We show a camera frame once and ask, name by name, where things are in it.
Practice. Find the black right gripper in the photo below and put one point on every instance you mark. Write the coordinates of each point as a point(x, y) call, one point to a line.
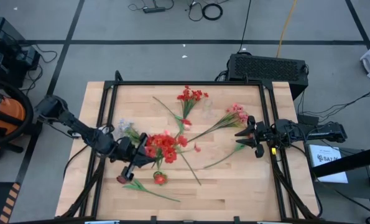
point(270, 132)

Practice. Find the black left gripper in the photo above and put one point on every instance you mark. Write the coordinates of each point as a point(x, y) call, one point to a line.
point(128, 149)

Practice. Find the red artificial flower bunch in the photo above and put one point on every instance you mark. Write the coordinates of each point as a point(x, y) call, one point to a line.
point(164, 144)
point(189, 95)

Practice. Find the white veined artificial flower bunch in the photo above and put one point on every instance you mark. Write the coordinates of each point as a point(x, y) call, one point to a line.
point(125, 127)

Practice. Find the pink artificial flower bunch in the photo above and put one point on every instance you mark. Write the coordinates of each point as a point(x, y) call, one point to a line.
point(234, 109)

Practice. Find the pale pink-green artificial tulip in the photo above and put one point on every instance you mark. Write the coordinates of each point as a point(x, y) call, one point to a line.
point(187, 127)

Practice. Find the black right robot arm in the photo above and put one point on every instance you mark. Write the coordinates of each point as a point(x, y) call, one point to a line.
point(321, 130)

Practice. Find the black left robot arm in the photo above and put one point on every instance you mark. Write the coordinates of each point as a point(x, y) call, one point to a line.
point(76, 124)

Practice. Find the green glass vase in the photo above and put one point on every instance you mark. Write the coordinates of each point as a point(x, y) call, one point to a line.
point(165, 182)

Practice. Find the dark red artificial tulip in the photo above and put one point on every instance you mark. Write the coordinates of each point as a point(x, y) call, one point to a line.
point(240, 147)
point(135, 185)

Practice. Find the black computer tower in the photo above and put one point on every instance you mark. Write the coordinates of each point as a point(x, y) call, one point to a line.
point(265, 70)

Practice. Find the white printed booklet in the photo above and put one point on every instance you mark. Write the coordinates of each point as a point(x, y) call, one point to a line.
point(327, 168)

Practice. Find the black side cart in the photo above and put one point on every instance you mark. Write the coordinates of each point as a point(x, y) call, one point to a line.
point(352, 163)

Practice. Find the orange black vacuum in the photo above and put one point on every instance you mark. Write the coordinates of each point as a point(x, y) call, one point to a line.
point(27, 99)

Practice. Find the black power strip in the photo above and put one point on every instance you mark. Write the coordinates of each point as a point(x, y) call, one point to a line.
point(153, 9)

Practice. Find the black equipment case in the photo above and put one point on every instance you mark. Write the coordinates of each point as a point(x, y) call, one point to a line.
point(4, 37)

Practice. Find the black metal table frame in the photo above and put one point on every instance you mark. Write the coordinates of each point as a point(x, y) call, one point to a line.
point(187, 83)

